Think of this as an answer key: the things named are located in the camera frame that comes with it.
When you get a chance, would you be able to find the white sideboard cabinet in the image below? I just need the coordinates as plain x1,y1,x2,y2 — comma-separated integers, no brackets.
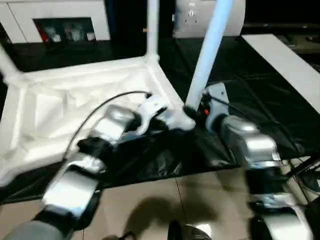
0,0,111,45

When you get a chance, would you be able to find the white flat board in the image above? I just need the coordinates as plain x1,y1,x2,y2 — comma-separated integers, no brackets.
240,33,320,116

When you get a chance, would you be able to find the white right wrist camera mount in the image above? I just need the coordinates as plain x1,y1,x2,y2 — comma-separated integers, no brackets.
203,83,231,135

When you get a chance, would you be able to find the red packet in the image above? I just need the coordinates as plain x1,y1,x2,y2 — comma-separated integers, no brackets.
36,22,48,43

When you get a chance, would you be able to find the black floor stand foot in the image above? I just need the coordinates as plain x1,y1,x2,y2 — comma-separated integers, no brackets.
286,159,320,181

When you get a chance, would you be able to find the black television with red logo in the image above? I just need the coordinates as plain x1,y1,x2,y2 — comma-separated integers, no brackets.
244,22,320,29

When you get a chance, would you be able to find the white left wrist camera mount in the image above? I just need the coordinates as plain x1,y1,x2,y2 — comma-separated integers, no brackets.
135,94,169,136

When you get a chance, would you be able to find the white plastic table leg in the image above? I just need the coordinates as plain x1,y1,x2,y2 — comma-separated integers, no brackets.
185,0,235,110
0,43,26,86
145,0,161,63

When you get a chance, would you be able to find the dark low tv bench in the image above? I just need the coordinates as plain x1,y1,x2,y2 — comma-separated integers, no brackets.
277,26,320,68

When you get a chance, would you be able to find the black robot right foot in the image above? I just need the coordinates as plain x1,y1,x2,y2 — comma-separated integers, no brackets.
168,219,209,240

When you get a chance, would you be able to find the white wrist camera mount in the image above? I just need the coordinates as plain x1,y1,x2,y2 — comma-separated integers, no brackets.
135,94,169,136
203,83,231,135

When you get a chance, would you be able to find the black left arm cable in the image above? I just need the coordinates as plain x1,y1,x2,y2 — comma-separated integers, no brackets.
64,91,154,159

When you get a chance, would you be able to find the grey cushion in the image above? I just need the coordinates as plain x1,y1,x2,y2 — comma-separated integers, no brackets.
172,0,246,40

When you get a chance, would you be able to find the white plastic table top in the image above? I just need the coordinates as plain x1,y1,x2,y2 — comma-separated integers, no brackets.
0,55,196,188

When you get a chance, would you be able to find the black sofa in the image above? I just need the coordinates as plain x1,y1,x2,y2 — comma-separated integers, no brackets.
104,0,320,58

